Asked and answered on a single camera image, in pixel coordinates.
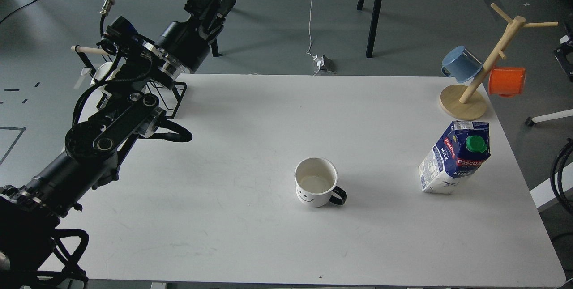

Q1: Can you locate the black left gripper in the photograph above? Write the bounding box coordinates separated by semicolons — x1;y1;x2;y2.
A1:
155;0;236;72

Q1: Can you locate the white smiley mug black handle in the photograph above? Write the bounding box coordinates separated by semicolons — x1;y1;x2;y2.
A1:
294;158;347;208

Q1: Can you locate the blue white milk carton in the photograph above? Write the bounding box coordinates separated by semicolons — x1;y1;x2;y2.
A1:
418;120;491;195

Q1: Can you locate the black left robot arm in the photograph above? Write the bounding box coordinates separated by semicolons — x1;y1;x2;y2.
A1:
1;0;236;289

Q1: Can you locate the white power adapter on floor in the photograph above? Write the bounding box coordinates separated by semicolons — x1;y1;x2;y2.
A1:
313;55;335;75

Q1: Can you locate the white mug front on rack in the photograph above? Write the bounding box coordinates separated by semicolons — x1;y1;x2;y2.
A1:
91;61;113;85

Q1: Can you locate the black table legs right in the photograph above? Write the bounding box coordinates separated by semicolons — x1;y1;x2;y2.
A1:
356;0;388;59

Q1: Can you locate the blue hanging mug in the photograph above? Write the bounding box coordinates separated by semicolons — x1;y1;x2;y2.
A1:
441;46;483;83

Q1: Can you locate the wooden mug tree stand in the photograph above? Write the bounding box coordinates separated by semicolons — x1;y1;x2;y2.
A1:
439;3;559;121

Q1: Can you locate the orange hanging mug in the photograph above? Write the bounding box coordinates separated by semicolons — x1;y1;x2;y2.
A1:
487;67;526;98

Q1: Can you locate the white stand base right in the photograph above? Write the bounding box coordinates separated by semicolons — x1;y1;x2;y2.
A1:
525;109;573;213

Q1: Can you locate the white cable on floor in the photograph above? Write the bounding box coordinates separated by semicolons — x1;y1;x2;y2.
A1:
264;0;321;59

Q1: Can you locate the black wire mug rack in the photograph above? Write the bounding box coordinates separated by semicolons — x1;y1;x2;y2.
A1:
71;42;190;119

